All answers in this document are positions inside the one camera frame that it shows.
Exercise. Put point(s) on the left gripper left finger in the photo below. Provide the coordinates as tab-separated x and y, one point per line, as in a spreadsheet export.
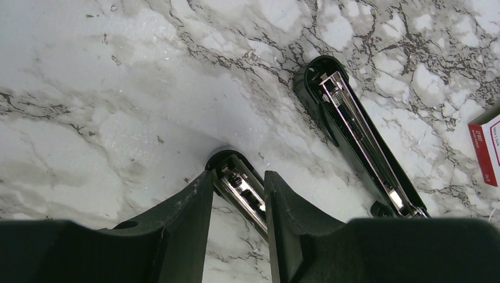
166	243

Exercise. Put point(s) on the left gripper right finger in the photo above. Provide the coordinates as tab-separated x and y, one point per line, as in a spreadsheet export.
308	245

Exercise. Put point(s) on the beige black stapler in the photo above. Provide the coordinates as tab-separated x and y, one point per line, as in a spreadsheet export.
323	88

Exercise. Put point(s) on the red white staple box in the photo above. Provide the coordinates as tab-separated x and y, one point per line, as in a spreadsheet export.
484	131

